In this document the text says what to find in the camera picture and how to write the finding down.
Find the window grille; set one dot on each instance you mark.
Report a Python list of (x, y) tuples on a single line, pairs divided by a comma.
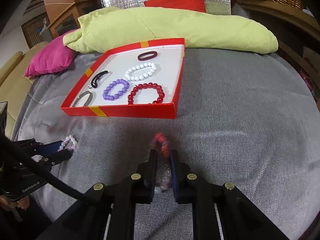
[(33, 31)]

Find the black hair band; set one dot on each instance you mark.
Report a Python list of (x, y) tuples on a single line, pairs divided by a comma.
[(97, 80)]

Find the grey blanket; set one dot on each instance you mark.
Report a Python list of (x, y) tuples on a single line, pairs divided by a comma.
[(237, 130)]

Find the wooden shelf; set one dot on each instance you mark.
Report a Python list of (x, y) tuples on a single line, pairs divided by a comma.
[(287, 22)]

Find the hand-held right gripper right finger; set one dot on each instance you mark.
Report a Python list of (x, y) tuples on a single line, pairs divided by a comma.
[(174, 166)]

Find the silver metal bangle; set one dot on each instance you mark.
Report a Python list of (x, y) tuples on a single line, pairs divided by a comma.
[(92, 97)]

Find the red pillow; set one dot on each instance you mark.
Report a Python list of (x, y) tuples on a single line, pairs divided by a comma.
[(180, 1)]

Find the red shallow box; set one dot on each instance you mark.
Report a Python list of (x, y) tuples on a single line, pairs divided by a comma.
[(120, 111)]

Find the light green quilt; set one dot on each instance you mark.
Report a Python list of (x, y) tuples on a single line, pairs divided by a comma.
[(175, 27)]

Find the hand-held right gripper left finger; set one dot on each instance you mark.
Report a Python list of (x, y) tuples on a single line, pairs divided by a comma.
[(153, 162)]

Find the wooden cabinet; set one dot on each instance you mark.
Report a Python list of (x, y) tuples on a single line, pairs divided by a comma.
[(65, 22)]

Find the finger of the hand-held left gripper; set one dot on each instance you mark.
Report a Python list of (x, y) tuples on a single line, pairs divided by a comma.
[(60, 156), (51, 147)]

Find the person's left hand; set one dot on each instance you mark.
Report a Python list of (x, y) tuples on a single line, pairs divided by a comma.
[(20, 203)]

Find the magenta pillow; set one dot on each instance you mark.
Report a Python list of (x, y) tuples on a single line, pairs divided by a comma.
[(50, 57)]

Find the beige leather sofa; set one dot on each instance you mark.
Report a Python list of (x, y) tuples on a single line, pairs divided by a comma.
[(12, 72)]

